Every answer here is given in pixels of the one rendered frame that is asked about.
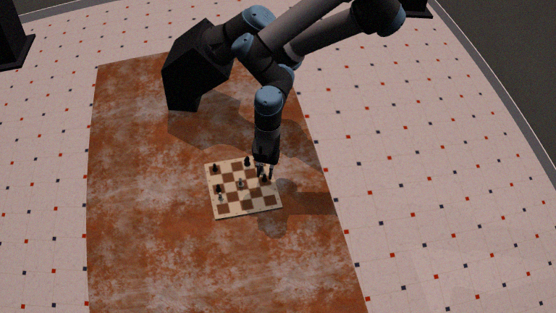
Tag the brown and cream chessboard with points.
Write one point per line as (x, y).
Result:
(254, 197)

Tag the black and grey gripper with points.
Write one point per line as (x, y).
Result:
(265, 148)

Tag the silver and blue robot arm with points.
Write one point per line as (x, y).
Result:
(259, 44)

